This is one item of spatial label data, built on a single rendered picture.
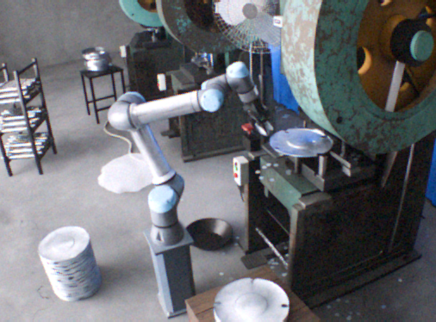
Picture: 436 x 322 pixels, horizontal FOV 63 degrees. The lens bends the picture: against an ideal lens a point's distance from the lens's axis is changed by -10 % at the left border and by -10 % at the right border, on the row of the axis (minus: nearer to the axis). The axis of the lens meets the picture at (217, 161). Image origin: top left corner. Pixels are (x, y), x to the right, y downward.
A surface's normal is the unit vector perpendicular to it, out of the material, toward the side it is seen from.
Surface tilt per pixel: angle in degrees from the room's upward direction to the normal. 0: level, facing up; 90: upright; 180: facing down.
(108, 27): 90
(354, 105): 90
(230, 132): 90
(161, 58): 90
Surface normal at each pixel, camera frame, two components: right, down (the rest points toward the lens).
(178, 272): 0.41, 0.41
